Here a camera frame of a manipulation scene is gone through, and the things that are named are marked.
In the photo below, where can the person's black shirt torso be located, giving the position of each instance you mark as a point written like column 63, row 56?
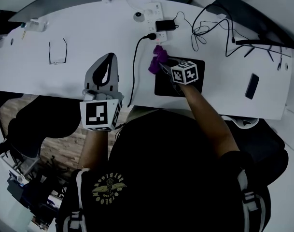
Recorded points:
column 166, row 178

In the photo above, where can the person's right forearm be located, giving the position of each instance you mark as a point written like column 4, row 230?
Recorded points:
column 209, row 122

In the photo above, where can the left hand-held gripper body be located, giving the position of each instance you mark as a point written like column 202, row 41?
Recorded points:
column 98, row 112

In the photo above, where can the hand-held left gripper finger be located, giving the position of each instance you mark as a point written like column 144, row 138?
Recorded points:
column 88, row 78
column 114, row 78

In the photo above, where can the black smartphone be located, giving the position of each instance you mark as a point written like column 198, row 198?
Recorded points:
column 252, row 86

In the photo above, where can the white round device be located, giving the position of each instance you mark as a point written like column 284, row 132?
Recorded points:
column 138, row 16

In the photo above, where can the black and white office chair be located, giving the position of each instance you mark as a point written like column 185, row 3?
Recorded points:
column 262, row 149

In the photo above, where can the black eyeglasses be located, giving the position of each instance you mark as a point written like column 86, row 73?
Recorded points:
column 57, row 62

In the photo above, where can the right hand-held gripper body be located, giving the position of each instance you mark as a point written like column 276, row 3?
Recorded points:
column 185, row 72

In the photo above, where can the dark grey monitor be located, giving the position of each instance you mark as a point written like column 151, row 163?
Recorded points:
column 257, row 18

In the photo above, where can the clear plastic bottle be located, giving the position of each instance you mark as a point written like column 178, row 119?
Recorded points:
column 35, row 25

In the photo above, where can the black pen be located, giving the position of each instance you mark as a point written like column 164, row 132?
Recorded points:
column 270, row 55
column 279, row 63
column 249, row 51

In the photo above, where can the person's left forearm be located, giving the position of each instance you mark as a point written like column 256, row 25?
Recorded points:
column 93, row 149

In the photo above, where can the white power strip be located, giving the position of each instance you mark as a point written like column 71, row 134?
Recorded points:
column 158, row 8

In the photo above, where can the black mouse pad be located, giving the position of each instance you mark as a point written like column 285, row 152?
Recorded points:
column 162, row 87

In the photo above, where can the black power adapter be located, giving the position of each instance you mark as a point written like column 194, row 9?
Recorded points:
column 164, row 25

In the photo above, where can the purple cloth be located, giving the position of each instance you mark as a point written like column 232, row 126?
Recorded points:
column 158, row 57

